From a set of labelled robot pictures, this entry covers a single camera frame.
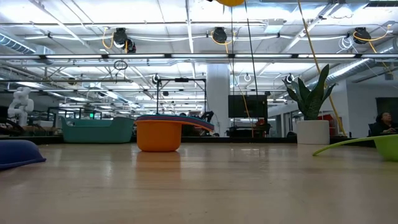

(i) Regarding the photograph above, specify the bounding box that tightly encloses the white robot figure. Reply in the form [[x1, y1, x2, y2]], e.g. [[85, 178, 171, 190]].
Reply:
[[6, 86, 35, 128]]

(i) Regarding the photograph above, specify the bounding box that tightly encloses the snake plant with white pot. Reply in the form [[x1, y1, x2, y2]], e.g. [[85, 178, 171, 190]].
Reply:
[[281, 63, 336, 146]]

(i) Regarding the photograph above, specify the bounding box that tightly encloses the green measuring cup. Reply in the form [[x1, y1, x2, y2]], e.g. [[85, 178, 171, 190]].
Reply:
[[312, 134, 398, 162]]

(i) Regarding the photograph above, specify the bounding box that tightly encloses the teal plastic basket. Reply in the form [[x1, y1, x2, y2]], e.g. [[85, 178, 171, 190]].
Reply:
[[60, 116, 135, 144]]

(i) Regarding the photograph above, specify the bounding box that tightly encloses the yellow measuring cup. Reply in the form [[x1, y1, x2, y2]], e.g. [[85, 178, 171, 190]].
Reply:
[[214, 0, 246, 7]]

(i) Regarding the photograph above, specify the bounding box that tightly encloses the black hanging cable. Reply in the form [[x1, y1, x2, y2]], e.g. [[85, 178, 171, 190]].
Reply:
[[243, 0, 259, 96]]

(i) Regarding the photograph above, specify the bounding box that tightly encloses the black gantry frame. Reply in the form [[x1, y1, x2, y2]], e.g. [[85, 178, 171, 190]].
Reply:
[[156, 77, 208, 125]]

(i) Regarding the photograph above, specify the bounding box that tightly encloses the orange measuring cup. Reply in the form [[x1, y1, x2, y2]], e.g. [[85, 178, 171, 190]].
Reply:
[[134, 119, 215, 152]]

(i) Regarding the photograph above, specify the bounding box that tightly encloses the black ceiling cable reel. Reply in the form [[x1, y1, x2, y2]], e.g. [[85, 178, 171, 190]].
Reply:
[[111, 27, 137, 54], [353, 27, 373, 44], [212, 26, 228, 44]]

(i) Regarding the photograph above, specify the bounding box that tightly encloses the silver ventilation duct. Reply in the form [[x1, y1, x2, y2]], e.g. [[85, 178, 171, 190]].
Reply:
[[0, 32, 55, 65], [306, 39, 398, 91]]

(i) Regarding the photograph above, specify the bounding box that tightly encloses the black monitor screen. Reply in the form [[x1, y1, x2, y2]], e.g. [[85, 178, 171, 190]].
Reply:
[[228, 95, 269, 119]]

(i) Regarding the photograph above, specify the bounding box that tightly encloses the long ceiling light strip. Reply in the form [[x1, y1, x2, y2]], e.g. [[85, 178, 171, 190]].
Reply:
[[0, 53, 398, 60]]

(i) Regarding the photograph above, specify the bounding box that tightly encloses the navy measuring cup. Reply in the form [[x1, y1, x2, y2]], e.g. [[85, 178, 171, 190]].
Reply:
[[0, 139, 47, 171]]

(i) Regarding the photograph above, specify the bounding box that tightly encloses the yellow hanging cable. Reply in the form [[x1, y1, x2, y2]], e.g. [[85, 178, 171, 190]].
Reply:
[[297, 0, 347, 137]]

